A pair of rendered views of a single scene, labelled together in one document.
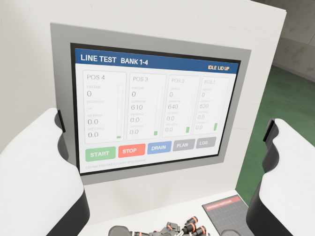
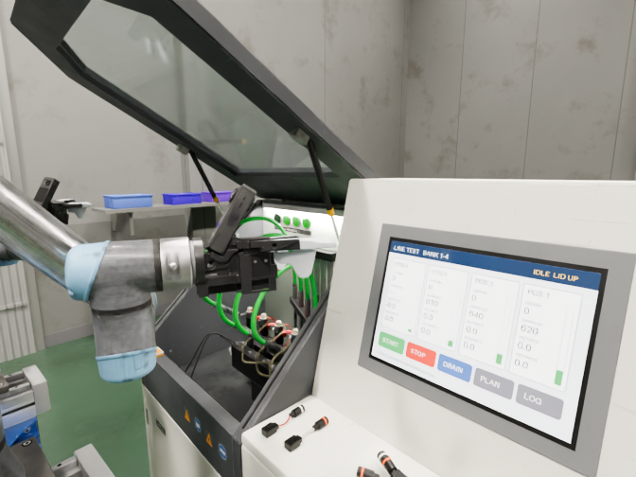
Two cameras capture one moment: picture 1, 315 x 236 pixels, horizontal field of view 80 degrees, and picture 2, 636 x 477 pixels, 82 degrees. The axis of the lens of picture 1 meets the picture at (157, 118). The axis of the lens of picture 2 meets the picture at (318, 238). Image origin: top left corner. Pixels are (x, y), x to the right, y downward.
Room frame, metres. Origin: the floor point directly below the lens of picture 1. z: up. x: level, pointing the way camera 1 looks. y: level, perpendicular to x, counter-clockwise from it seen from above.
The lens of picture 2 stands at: (-0.06, -0.58, 1.57)
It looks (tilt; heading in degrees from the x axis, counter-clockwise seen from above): 10 degrees down; 73
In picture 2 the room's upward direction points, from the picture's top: straight up
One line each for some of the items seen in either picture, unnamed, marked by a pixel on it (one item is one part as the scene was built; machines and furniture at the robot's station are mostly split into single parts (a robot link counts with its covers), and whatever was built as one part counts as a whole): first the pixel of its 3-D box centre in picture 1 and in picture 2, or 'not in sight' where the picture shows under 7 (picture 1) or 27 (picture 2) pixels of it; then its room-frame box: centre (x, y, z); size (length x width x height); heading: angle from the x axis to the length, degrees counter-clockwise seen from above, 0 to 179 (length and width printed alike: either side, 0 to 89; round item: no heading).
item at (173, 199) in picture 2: not in sight; (182, 198); (-0.33, 3.46, 1.31); 0.33 x 0.23 x 0.11; 32
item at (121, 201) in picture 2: not in sight; (128, 201); (-0.78, 3.18, 1.31); 0.36 x 0.25 x 0.12; 32
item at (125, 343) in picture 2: not in sight; (127, 332); (-0.19, -0.02, 1.34); 0.11 x 0.08 x 0.11; 96
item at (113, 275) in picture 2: not in sight; (117, 271); (-0.19, -0.04, 1.43); 0.11 x 0.08 x 0.09; 6
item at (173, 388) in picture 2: not in sight; (185, 403); (-0.16, 0.51, 0.87); 0.62 x 0.04 x 0.16; 117
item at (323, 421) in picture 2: not in sight; (308, 432); (0.12, 0.13, 0.99); 0.12 x 0.02 x 0.02; 29
